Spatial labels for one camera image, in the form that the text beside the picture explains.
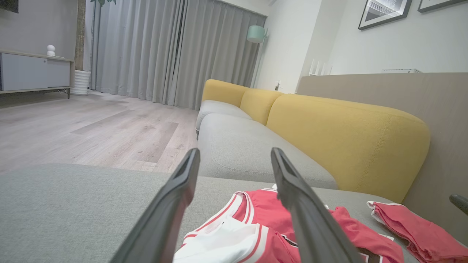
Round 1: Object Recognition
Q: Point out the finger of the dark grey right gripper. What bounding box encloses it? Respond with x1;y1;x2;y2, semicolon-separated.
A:
449;194;468;216

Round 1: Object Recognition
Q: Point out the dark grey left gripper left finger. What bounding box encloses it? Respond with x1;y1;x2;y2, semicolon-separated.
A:
110;148;201;263

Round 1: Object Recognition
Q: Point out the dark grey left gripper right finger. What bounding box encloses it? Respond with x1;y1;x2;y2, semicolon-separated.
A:
271;148;363;263

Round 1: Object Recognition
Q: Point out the red white basketball jersey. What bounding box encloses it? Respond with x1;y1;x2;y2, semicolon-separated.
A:
173;187;405;263

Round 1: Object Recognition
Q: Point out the red basketball shorts white stripe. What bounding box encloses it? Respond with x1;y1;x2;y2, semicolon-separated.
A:
367;200;468;263

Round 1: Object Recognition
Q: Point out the brown panel behind sofa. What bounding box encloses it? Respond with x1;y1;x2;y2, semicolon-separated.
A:
295;72;468;246

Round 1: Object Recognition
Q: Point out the long yellow sofa back cushion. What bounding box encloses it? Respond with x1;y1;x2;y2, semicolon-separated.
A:
266;94;431;204

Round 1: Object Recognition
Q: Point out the grey sofa seat cushion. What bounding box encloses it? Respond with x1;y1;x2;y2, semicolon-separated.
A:
197;113;339;190
195;100;253;140

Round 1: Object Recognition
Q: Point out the large grey sofa seat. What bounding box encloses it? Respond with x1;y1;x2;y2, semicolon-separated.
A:
0;163;468;263

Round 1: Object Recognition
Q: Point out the short yellow sofa back cushion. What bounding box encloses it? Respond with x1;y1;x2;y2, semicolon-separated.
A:
201;79;251;108
239;88;284;126

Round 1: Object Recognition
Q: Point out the white antenna router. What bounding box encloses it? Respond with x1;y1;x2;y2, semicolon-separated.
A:
309;59;333;76

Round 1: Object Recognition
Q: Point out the grey pleated curtain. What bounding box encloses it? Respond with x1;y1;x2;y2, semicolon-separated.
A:
83;0;267;110

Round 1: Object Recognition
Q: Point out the white ribbed plant pot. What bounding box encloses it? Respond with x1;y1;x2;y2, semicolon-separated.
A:
70;69;91;96

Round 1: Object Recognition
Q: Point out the mint green floor lamp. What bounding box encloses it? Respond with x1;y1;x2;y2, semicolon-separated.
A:
246;24;269;89

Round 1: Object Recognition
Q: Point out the white wooden tv cabinet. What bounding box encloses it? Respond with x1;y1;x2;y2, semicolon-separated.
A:
0;50;76;99

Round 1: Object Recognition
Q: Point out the black framed wall picture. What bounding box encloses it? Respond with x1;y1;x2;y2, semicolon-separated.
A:
418;0;468;14
358;0;413;31

